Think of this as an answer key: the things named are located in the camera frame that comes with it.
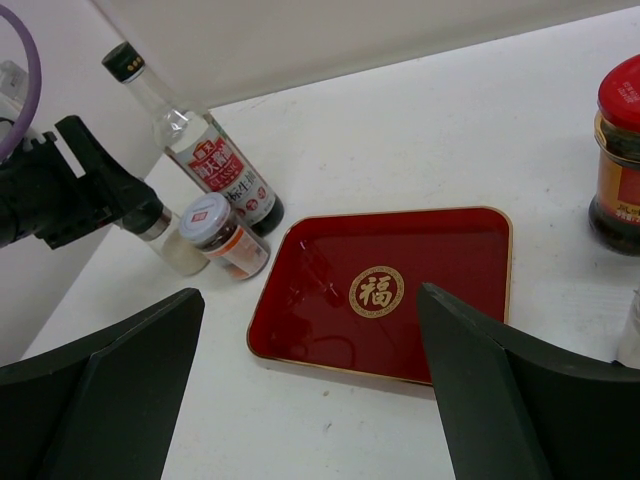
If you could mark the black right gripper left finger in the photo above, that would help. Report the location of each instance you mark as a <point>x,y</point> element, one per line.
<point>103,406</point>

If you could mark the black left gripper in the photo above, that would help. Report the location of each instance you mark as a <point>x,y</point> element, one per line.
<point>41,196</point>

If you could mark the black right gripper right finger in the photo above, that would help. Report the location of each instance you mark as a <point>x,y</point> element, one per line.
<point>513,406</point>

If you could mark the clear-cap salt grinder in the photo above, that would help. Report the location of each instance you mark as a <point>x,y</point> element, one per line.
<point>162,235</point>

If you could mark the white-lid spice jar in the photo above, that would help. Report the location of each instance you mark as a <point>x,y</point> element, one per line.
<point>211,225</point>

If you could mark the black-cap grinder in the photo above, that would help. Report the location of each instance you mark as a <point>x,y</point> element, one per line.
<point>628,347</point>

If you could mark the soy sauce glass bottle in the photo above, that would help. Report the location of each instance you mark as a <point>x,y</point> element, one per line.
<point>187,133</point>

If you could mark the red lacquer tray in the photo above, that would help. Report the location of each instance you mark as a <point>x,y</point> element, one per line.
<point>341,294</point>

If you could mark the red-lid chili sauce jar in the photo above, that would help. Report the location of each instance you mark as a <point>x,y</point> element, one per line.
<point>614,210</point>

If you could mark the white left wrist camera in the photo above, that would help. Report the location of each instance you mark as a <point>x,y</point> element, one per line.
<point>14,89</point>

